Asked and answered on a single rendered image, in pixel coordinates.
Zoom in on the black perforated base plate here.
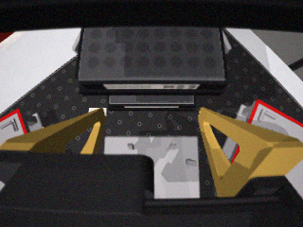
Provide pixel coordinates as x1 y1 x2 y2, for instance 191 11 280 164
0 28 303 198

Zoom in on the grey slotted shelf rack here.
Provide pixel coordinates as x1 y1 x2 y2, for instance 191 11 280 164
72 33 231 54

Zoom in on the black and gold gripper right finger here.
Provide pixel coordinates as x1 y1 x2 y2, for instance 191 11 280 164
198 107 303 197

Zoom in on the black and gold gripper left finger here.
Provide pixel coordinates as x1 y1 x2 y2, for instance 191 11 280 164
0 108 106 153

